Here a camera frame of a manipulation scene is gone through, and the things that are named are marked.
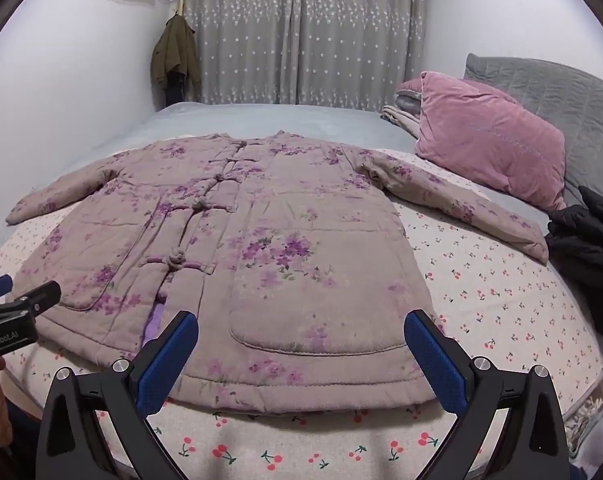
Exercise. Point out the floral padded coat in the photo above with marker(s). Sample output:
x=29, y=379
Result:
x=281, y=240

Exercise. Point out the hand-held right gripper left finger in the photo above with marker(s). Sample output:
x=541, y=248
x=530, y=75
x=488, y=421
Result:
x=166, y=365

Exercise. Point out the grey star pattern curtain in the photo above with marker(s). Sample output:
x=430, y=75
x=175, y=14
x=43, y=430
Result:
x=306, y=35

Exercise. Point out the cherry print bed sheet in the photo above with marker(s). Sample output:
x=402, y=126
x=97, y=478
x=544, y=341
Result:
x=481, y=300

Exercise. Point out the pink velvet pillow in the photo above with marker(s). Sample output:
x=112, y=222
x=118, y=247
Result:
x=491, y=145

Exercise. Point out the black puffer jacket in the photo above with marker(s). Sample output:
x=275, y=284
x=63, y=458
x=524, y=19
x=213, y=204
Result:
x=586, y=245

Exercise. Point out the stack of folded blankets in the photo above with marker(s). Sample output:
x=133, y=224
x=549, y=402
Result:
x=404, y=110

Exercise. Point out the grey quilted pillow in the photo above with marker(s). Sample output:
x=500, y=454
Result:
x=571, y=95

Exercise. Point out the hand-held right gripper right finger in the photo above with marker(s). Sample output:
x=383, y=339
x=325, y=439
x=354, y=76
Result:
x=434, y=360

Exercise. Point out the grey fluffy cloth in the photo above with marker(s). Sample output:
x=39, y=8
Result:
x=589, y=425

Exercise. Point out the olive green hanging jacket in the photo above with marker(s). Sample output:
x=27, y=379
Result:
x=174, y=55

